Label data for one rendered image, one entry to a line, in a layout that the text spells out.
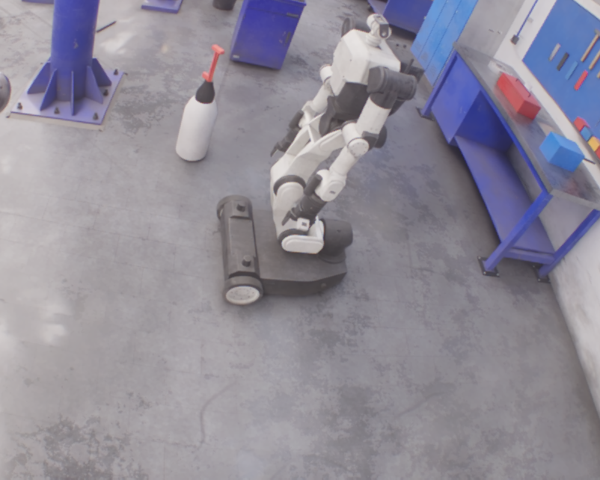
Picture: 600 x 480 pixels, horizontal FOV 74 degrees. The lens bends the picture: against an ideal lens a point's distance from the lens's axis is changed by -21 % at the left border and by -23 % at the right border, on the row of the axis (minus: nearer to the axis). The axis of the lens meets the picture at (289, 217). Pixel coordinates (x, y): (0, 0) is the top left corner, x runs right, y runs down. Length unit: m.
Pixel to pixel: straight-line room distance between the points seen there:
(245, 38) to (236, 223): 2.04
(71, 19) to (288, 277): 2.09
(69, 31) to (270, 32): 1.78
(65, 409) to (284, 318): 1.23
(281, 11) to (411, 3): 2.74
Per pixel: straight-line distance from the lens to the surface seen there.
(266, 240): 2.53
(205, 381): 2.21
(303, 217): 2.02
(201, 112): 2.87
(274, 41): 4.16
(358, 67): 1.77
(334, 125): 1.99
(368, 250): 3.00
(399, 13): 6.44
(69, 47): 3.25
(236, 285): 2.30
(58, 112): 3.37
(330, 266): 2.56
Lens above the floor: 2.01
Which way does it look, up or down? 43 degrees down
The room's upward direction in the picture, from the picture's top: 24 degrees clockwise
